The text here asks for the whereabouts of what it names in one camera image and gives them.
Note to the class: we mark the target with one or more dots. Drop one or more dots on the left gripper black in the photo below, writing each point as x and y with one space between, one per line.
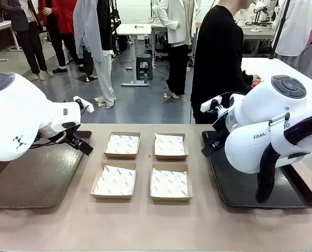
73 137

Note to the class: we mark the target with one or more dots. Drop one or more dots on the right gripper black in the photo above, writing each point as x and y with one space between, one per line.
218 131

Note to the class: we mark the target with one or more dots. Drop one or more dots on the white printed paper liner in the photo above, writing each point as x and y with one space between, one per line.
169 183
122 144
115 181
169 145

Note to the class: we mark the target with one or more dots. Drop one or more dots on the kraft paper box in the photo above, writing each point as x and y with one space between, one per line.
171 157
170 199
122 156
111 197

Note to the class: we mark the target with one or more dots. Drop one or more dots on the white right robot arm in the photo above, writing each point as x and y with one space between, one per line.
250 147

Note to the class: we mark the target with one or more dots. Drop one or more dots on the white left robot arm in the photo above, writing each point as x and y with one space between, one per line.
14 110

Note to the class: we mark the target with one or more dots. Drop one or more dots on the large brown plastic tray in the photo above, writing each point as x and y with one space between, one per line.
40 178

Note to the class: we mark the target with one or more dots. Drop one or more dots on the large black plastic tray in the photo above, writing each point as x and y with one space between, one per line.
250 189

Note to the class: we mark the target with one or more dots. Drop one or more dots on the person's right hand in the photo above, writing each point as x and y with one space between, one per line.
257 77

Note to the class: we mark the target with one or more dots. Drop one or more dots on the cardboard scrap on floor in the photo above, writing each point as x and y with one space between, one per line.
99 101

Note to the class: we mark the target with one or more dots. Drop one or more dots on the white trousers mannequin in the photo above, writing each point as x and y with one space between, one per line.
106 78

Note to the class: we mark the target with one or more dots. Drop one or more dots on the person in black cardigan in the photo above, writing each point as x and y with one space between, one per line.
216 52

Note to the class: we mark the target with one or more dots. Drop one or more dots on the grey plastic stool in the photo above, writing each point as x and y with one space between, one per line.
144 67

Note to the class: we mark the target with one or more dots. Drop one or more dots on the white blazer mannequin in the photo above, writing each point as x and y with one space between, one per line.
176 39

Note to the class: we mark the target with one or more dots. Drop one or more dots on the hanging grey shirt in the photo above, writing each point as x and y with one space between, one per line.
88 31

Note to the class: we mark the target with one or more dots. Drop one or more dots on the red outfit mannequin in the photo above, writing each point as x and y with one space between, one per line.
60 31

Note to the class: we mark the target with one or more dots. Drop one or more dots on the hanging black garment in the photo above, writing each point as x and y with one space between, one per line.
105 23

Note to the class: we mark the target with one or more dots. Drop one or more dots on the grey workbench table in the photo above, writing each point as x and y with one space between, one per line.
255 32

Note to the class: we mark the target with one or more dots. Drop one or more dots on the white standing desk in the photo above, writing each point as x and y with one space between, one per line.
134 29

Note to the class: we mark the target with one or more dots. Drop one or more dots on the dark suit mannequin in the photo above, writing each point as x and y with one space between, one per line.
24 34

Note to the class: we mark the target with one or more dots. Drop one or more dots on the black stand pole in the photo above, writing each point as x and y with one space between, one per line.
279 29

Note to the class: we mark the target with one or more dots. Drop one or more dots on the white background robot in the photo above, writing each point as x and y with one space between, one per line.
262 10

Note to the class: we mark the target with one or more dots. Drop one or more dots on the hanging white garment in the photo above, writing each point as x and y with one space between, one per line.
297 26

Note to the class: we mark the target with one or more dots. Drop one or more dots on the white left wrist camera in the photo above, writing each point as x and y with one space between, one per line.
85 105

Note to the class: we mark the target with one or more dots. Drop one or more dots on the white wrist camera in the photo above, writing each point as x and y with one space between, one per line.
210 104
85 105

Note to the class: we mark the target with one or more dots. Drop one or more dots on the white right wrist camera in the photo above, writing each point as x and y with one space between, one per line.
210 104

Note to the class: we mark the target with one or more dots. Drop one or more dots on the square mannequin base plate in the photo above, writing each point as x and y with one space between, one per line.
86 78

